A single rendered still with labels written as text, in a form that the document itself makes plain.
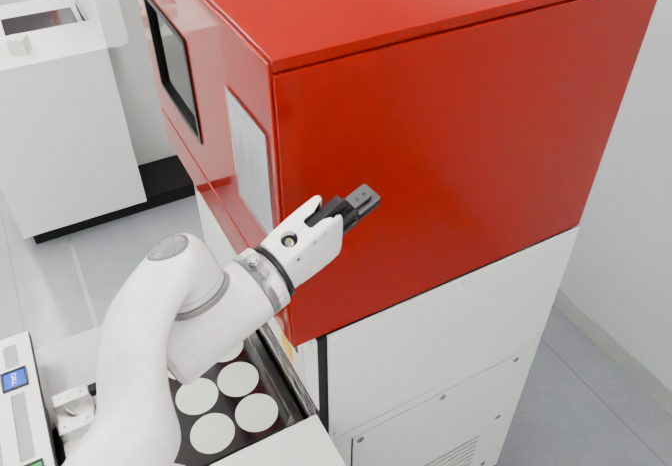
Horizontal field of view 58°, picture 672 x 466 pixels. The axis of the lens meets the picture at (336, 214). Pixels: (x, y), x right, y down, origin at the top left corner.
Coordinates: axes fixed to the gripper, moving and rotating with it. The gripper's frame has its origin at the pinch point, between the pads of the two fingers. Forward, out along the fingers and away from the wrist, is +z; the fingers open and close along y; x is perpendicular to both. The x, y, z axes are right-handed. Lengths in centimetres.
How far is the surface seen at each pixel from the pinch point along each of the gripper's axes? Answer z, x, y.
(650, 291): 125, 43, 141
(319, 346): -5.7, -1.5, 47.7
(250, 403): -19, -10, 79
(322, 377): -7, 1, 58
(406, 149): 17.8, -6.9, 10.6
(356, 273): 5.0, -3.4, 33.1
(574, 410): 83, 53, 177
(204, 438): -32, -11, 76
